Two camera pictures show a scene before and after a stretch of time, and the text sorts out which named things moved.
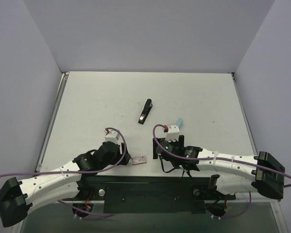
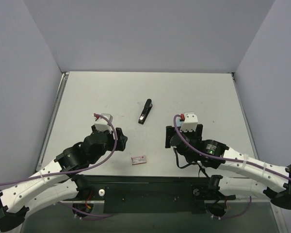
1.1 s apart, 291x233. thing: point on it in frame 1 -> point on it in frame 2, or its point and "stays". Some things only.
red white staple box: (138, 160) stays
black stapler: (148, 106) stays
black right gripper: (156, 147) -> (169, 135)
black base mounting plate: (151, 194) stays
